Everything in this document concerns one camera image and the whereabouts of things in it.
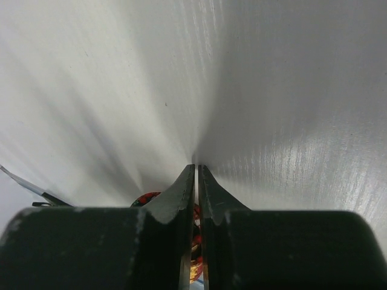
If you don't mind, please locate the red multicolour patterned tie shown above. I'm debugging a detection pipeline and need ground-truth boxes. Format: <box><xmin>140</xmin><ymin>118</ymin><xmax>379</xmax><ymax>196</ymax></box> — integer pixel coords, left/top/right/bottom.
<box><xmin>131</xmin><ymin>192</ymin><xmax>203</xmax><ymax>283</ymax></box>

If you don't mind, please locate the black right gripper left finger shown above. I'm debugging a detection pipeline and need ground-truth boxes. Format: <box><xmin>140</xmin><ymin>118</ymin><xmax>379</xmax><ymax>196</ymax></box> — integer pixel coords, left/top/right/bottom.
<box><xmin>1</xmin><ymin>165</ymin><xmax>195</xmax><ymax>289</ymax></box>

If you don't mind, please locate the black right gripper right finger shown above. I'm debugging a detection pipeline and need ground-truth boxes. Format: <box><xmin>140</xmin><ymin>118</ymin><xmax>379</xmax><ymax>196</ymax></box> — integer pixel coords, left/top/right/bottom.
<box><xmin>198</xmin><ymin>166</ymin><xmax>386</xmax><ymax>289</ymax></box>

